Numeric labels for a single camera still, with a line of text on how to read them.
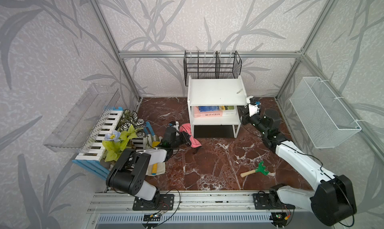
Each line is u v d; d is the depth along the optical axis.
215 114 0.86
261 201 0.73
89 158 0.61
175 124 0.85
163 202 0.73
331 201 0.39
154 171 0.82
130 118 0.74
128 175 0.45
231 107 0.85
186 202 0.75
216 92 0.74
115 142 0.68
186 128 0.89
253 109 0.65
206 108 0.85
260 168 0.84
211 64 1.03
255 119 0.69
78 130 0.67
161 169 0.84
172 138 0.75
